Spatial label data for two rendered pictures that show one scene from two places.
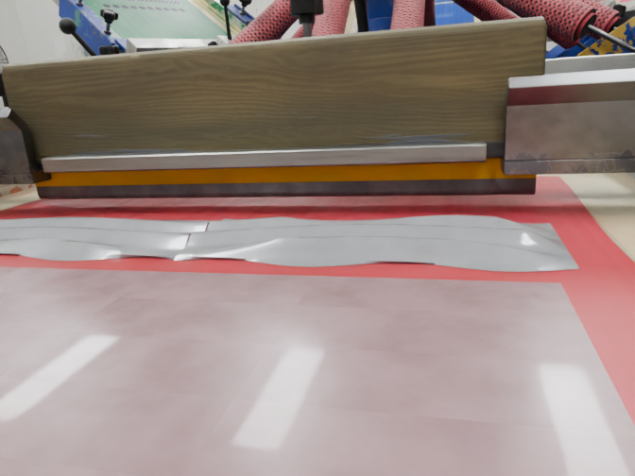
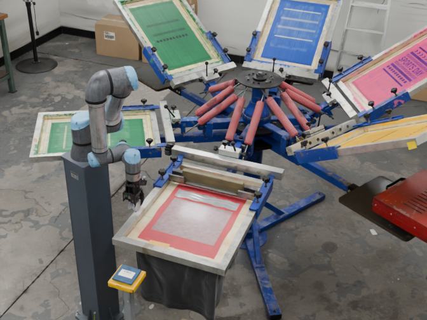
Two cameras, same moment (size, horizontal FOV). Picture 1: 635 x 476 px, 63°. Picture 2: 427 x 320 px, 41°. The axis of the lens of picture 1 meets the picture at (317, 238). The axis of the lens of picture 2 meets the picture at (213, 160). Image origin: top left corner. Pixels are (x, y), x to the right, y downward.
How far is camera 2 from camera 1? 287 cm
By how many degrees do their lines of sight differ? 16
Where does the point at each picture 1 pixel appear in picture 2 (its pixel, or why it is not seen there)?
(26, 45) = not seen: outside the picture
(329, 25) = (234, 125)
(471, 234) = (230, 205)
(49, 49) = not seen: outside the picture
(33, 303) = (195, 207)
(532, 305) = (229, 213)
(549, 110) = (241, 193)
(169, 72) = (204, 177)
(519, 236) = (234, 206)
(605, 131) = (246, 195)
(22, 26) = not seen: outside the picture
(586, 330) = (230, 216)
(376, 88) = (226, 185)
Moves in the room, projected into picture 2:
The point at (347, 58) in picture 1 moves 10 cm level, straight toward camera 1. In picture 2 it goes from (223, 181) to (220, 192)
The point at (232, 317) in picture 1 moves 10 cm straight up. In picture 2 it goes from (210, 211) to (210, 195)
